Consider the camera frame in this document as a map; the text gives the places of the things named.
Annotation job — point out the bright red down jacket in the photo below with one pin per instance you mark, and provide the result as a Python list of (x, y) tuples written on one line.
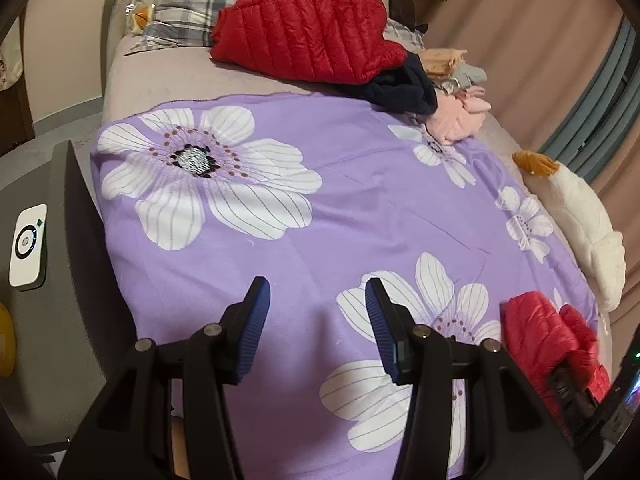
[(540, 330)]

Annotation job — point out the grey folded clothes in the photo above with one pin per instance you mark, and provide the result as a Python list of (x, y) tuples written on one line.
[(472, 75)]

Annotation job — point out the pink folded clothes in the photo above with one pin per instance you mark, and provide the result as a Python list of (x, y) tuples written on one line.
[(455, 120)]

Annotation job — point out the clear packet with orange item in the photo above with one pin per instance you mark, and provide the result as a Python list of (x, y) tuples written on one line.
[(142, 14)]

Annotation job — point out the white control device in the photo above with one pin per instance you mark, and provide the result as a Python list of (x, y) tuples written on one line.
[(27, 245)]

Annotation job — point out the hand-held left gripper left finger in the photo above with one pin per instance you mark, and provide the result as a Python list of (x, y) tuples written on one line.
[(252, 330)]

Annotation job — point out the white goose plush toy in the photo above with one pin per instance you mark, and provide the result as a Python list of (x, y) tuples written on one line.
[(580, 210)]

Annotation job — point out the peach patterned cloth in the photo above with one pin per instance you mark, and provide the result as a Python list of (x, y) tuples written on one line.
[(442, 60)]

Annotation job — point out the dark red quilted jacket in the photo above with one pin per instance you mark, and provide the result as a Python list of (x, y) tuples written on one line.
[(300, 30)]

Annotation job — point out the grey appliance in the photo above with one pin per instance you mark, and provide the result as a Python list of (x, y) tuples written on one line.
[(65, 310)]

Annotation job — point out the yellow object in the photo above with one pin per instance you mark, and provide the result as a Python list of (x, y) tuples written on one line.
[(4, 340)]

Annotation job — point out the navy cloth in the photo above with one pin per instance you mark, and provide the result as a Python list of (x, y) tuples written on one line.
[(410, 90)]

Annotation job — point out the plaid pillow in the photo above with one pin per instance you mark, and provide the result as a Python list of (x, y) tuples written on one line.
[(185, 10)]

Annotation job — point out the purple floral bed sheet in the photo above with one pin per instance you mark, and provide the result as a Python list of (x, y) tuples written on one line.
[(325, 210)]

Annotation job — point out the grey window frame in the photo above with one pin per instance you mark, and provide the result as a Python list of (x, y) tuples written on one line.
[(590, 120)]

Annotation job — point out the beige curtain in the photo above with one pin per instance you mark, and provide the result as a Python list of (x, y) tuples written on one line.
[(525, 35)]

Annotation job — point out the black cloth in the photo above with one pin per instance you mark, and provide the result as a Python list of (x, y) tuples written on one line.
[(400, 5)]

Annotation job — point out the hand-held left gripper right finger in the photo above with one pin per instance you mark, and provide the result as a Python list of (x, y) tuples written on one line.
[(382, 330)]

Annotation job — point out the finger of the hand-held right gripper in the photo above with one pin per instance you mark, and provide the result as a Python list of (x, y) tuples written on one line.
[(570, 390)]

